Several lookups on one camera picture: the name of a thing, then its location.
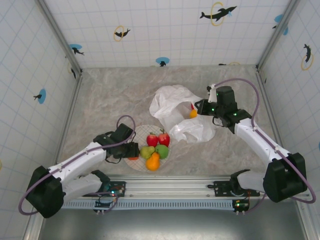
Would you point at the round orange toy fruit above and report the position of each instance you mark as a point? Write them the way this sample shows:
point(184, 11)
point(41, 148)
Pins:
point(193, 114)

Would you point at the small orange toy fruit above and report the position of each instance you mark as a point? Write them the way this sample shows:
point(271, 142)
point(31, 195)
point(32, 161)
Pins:
point(133, 158)

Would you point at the white plastic bag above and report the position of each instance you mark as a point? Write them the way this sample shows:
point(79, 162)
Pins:
point(170, 100)

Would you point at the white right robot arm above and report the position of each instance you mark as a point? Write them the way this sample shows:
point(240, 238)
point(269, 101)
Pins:
point(260, 140)

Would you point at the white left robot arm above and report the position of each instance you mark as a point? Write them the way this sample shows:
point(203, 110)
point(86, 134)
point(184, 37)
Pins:
point(80, 157)

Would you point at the small red toy fruit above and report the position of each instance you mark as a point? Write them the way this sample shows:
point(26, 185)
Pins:
point(192, 106)

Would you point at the yellow-green toy pear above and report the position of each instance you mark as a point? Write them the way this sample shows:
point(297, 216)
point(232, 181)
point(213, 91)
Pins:
point(146, 152)

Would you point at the white grid plate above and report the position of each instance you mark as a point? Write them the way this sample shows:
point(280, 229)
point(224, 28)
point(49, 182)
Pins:
point(143, 131)

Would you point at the red apple left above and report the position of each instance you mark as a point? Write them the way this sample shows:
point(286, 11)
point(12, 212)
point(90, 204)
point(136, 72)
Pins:
point(152, 140)

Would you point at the red apple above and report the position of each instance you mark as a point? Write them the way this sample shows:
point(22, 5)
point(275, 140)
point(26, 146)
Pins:
point(164, 139)
point(152, 140)

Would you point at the orange toy pear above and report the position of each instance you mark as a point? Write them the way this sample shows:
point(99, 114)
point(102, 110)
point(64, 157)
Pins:
point(153, 164)

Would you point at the green apple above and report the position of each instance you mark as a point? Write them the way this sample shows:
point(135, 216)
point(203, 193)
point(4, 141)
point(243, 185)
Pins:
point(162, 151)

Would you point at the red apple right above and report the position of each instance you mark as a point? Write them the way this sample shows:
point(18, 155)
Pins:
point(164, 139)

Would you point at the blue circle dolphin sticker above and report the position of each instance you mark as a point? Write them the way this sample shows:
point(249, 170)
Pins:
point(76, 49)
point(162, 61)
point(41, 96)
point(279, 20)

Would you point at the small circuit board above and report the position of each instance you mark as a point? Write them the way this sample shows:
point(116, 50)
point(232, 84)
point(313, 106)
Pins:
point(103, 203)
point(241, 205)

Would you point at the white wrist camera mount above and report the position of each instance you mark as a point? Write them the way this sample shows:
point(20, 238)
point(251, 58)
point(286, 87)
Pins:
point(212, 94)

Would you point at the aluminium frame bar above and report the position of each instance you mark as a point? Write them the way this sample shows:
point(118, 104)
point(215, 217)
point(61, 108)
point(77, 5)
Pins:
point(270, 110)
point(67, 120)

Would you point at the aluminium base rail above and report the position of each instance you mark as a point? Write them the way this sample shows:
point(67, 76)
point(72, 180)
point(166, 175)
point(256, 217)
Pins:
point(170, 186)

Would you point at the aluminium frame post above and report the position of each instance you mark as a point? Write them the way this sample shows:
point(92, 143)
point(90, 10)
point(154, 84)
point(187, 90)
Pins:
point(277, 32)
point(61, 37)

